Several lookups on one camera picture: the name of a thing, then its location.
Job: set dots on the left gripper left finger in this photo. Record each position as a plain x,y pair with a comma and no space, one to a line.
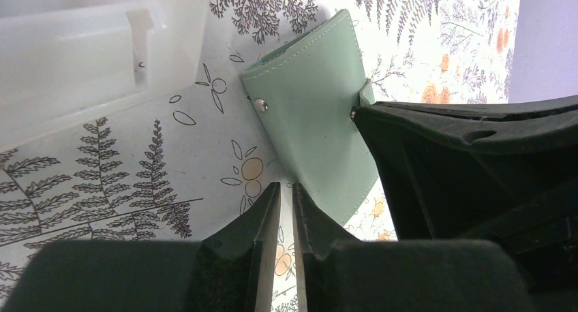
232,270

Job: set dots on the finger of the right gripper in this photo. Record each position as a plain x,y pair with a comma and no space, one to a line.
500,172

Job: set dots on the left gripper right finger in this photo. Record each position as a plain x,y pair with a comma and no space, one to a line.
339,272

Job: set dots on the green card holder wallet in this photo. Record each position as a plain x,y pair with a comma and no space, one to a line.
306,93

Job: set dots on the white plastic card box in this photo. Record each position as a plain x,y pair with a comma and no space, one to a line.
64,62

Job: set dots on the floral patterned table mat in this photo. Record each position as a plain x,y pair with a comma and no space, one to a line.
183,165

